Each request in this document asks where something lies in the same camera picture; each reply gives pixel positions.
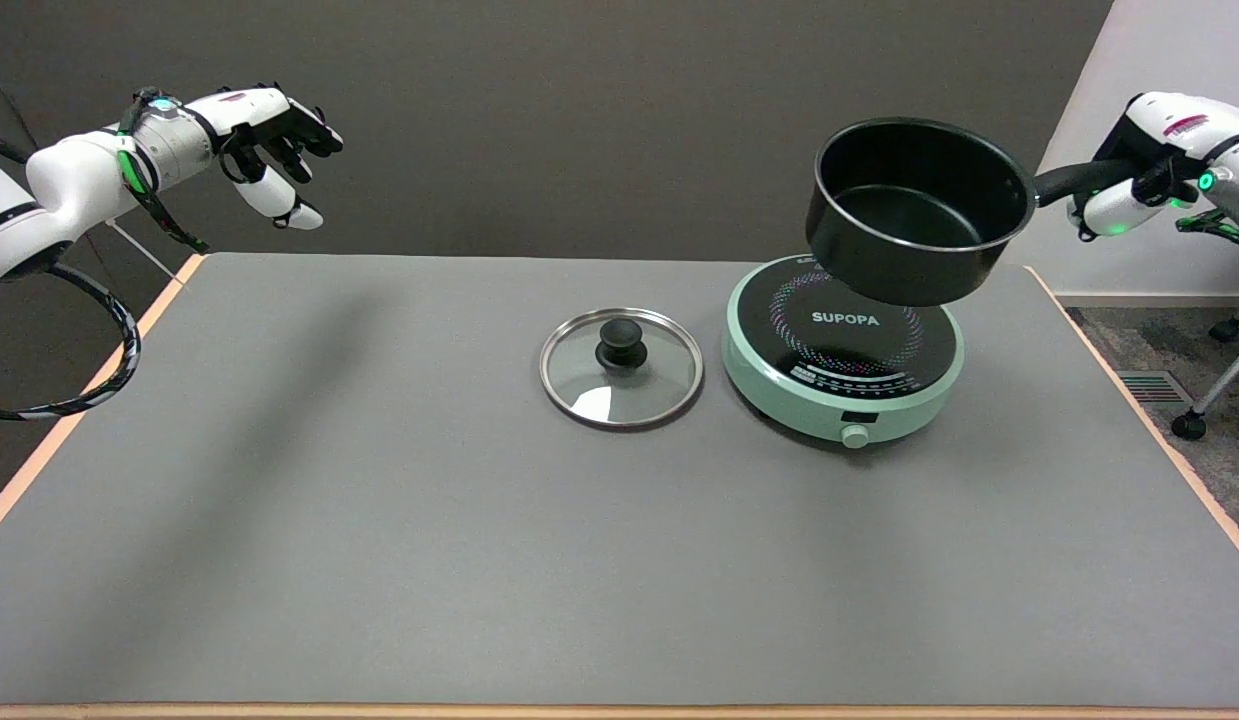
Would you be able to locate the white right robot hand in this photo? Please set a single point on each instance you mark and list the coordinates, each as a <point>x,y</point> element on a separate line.
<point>1174,120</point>

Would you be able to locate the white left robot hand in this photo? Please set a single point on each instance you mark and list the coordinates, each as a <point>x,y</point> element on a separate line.
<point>244,108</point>

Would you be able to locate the chair base with black casters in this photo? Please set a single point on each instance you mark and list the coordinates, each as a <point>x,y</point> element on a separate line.
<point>1191,422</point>

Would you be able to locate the metal floor vent grille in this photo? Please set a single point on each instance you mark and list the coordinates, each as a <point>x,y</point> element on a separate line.
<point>1154,388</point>

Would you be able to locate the glass lid with black knob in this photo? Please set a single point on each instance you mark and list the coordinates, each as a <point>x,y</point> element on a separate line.
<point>639,385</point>

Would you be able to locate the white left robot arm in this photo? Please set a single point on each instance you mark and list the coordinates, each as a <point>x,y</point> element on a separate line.
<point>74,180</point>

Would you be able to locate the green induction cooker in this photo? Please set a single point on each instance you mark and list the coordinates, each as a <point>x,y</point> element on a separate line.
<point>839,405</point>

